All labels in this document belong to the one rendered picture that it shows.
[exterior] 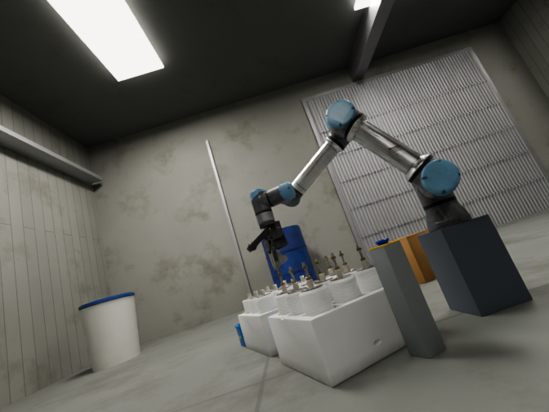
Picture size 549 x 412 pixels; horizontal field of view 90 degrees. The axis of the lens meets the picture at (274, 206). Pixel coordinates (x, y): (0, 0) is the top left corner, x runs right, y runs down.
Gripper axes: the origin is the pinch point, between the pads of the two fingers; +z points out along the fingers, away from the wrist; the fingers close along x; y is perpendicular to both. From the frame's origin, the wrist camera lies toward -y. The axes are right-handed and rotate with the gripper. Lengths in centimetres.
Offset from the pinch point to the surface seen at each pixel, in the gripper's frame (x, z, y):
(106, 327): 203, -2, -128
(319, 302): -28.0, 13.2, 2.9
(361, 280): -21.7, 12.5, 22.6
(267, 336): 20.7, 25.8, -8.2
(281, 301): -3.3, 11.5, -2.7
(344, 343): -31.0, 25.9, 5.0
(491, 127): 185, -111, 454
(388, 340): -29.0, 30.6, 19.9
